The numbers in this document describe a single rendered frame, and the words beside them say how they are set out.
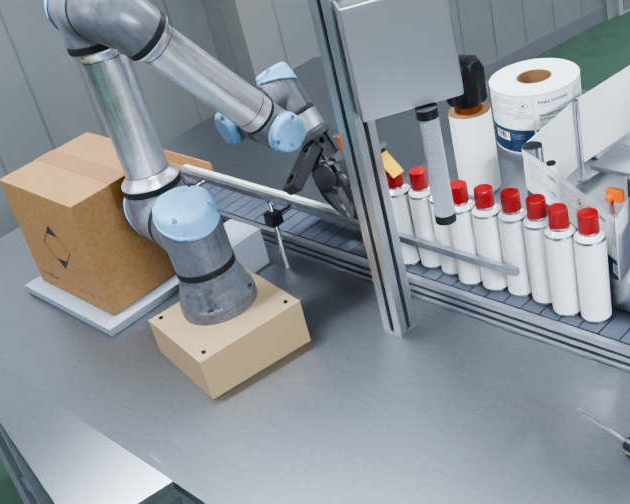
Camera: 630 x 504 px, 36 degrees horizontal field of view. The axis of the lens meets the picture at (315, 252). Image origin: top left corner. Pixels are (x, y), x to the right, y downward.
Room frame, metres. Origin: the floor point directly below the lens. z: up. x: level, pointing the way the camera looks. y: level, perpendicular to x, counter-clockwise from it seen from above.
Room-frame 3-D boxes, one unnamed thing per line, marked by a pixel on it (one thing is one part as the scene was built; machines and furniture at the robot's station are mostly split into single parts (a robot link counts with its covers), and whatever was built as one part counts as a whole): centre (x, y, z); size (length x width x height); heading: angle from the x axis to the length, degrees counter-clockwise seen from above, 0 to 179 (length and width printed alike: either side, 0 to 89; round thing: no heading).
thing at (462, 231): (1.51, -0.27, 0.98); 0.05 x 0.05 x 0.20
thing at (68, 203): (1.95, 0.44, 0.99); 0.30 x 0.24 x 0.27; 38
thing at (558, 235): (1.35, -0.40, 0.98); 0.05 x 0.05 x 0.20
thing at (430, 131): (1.42, -0.23, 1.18); 0.04 x 0.04 x 0.21
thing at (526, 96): (2.01, -0.58, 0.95); 0.20 x 0.20 x 0.14
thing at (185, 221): (1.61, 0.21, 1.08); 0.13 x 0.12 x 0.14; 26
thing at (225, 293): (1.60, 0.20, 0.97); 0.15 x 0.15 x 0.10
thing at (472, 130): (1.84, -0.38, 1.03); 0.09 x 0.09 x 0.30
